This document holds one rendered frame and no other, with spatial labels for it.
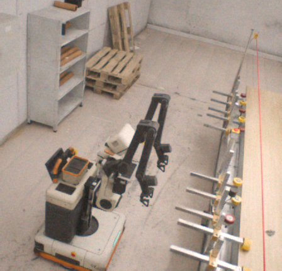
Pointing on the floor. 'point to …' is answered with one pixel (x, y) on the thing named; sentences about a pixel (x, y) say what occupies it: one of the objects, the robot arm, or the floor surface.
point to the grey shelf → (62, 108)
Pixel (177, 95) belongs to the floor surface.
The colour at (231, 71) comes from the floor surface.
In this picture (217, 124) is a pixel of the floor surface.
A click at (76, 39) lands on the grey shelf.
